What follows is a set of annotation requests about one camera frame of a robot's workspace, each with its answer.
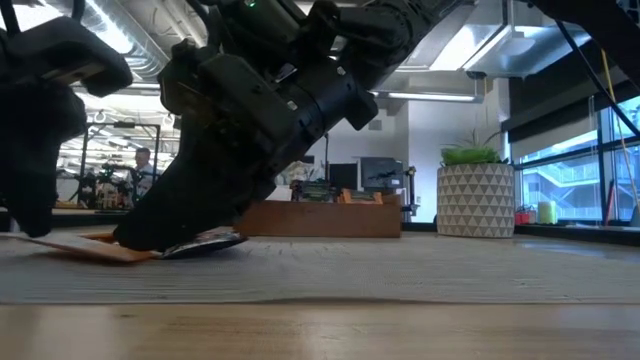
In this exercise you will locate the black background station frame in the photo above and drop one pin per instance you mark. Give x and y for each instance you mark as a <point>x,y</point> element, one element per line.
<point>124,124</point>

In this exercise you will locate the person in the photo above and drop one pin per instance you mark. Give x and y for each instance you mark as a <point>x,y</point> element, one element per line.
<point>144,172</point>

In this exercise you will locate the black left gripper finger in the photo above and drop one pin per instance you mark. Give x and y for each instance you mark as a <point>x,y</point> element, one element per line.
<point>35,150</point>

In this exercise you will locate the succulent in white patterned pot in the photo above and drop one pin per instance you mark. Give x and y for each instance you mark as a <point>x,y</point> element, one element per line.
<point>475,200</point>

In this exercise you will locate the yellow-green cup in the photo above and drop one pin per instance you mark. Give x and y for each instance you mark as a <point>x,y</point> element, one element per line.
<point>546,212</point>

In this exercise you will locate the long ceiling light bar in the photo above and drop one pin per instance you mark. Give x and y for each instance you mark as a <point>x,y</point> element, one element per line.
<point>430,96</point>

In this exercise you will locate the wooden tea organizer box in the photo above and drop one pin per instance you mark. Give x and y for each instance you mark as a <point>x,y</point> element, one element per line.
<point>325,220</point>

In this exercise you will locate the small red container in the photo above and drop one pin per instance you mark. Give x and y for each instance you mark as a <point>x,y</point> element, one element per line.
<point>522,217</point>

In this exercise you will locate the black computer monitor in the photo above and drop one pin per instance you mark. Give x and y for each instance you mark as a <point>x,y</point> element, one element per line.
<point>382,175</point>

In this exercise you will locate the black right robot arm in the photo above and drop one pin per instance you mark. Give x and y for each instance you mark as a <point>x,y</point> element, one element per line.
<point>390,30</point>

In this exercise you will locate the grey woven placemat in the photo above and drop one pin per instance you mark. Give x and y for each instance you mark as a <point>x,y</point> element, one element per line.
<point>320,270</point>

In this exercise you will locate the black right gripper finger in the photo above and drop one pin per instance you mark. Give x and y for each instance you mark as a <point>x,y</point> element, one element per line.
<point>200,200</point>

